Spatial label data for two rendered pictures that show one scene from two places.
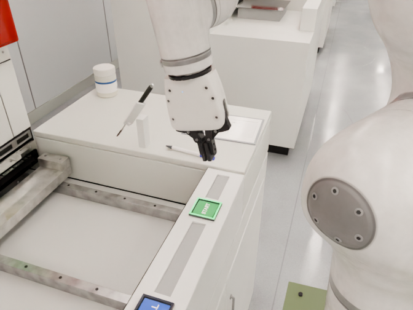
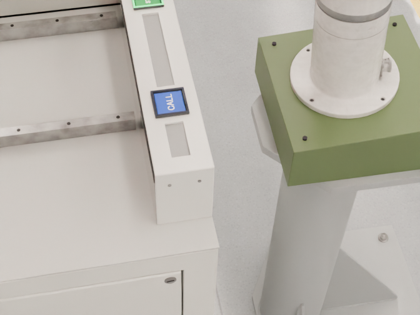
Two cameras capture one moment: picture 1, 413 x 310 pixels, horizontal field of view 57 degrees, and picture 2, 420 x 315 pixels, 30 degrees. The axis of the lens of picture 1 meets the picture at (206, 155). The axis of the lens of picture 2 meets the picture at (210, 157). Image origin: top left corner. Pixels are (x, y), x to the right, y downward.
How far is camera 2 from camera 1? 0.76 m
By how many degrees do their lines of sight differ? 30
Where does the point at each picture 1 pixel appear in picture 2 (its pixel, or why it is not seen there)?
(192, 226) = (145, 19)
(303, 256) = (188, 41)
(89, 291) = (62, 128)
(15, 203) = not seen: outside the picture
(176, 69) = not seen: outside the picture
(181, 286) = (177, 73)
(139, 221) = (45, 47)
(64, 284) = (28, 134)
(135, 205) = (31, 29)
